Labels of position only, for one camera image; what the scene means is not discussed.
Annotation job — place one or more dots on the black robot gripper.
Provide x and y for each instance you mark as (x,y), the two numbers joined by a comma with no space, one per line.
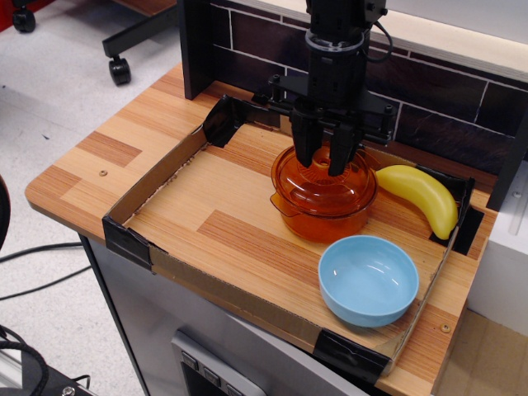
(333,95)

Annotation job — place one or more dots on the orange transparent pot lid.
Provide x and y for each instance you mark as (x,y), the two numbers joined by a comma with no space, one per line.
(312,191)

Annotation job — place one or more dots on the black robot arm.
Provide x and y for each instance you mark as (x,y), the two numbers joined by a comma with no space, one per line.
(343,19)

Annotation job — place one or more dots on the orange transparent pot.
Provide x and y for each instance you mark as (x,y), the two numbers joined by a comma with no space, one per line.
(328,230)

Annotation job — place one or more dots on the taped cardboard fence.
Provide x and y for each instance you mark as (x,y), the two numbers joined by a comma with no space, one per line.
(203,218)

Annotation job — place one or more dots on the yellow plastic banana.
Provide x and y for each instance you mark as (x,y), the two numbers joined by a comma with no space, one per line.
(432,198)

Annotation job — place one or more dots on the light blue bowl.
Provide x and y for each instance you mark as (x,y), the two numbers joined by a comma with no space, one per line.
(367,281)

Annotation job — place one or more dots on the black office chair base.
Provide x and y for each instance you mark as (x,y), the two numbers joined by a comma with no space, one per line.
(118,43)

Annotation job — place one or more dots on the black caster wheel top left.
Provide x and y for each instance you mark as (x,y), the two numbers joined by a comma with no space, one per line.
(23,19)

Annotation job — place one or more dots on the black equipment bottom left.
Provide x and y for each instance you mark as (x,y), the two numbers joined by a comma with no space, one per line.
(24,371)

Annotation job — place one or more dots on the black vertical post left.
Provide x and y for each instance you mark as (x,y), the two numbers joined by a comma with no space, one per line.
(201,26)

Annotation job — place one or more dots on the black vertical post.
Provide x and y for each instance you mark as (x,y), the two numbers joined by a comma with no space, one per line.
(201,26)
(510,167)

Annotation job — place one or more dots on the black vertical post right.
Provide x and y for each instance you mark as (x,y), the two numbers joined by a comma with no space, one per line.
(510,167)

